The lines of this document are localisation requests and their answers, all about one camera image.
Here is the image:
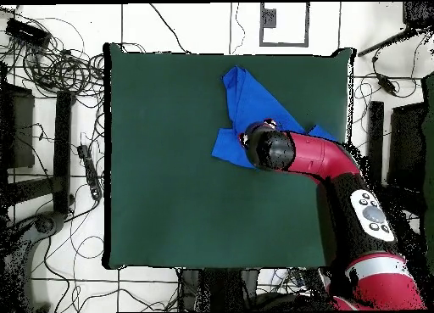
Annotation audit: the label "blue laundry item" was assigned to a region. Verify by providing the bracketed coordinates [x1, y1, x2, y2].
[210, 65, 340, 170]

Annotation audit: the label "black stand bar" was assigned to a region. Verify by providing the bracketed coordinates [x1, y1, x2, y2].
[52, 90, 73, 215]
[367, 100, 385, 185]

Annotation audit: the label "dark green table cloth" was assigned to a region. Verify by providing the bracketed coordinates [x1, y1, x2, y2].
[420, 71, 434, 277]
[103, 42, 355, 271]

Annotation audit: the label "black rod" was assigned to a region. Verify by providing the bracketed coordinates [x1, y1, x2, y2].
[357, 27, 418, 58]

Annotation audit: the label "black box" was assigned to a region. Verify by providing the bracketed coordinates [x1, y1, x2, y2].
[387, 102, 426, 192]
[0, 83, 36, 170]

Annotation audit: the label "black rectangular device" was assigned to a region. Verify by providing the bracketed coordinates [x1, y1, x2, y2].
[291, 268, 326, 295]

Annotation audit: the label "black power strip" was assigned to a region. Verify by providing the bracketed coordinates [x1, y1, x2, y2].
[76, 144, 103, 201]

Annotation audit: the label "grey stand foot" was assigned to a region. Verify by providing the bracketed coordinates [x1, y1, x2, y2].
[6, 210, 67, 312]

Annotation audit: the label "black power brick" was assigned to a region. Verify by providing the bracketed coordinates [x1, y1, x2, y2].
[4, 17, 52, 49]

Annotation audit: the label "grey floor frame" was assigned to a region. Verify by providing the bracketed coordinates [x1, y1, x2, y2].
[259, 2, 310, 48]

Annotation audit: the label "black cable adapter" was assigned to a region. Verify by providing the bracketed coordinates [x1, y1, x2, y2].
[377, 73, 398, 95]

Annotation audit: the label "tangled black cables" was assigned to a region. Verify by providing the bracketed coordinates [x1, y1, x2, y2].
[0, 7, 106, 107]

